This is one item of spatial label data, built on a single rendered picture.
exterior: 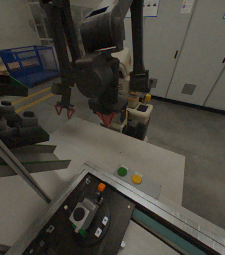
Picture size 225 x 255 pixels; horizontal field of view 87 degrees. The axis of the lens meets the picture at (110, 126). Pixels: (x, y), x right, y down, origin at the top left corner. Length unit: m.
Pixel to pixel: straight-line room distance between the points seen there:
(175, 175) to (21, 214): 0.76
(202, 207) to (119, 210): 1.39
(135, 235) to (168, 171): 0.36
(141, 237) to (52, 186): 0.45
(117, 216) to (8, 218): 0.47
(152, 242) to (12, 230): 0.54
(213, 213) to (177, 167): 1.09
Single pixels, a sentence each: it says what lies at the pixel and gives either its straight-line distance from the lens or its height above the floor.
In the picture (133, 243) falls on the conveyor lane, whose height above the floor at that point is 0.92.
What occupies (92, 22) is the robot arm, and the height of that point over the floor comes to 1.49.
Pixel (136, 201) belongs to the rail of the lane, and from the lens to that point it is 0.56.
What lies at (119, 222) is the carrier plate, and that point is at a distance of 0.52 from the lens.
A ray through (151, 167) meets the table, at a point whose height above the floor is 0.86.
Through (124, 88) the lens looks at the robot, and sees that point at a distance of 0.88.
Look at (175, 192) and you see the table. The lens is 0.74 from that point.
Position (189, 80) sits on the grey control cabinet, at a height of 0.61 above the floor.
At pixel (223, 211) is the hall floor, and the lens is 1.93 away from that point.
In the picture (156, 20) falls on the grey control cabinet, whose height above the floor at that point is 1.57.
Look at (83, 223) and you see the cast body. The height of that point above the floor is 1.09.
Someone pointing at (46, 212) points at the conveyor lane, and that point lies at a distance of 0.59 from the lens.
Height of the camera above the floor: 1.48
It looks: 40 degrees down
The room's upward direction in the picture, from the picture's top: straight up
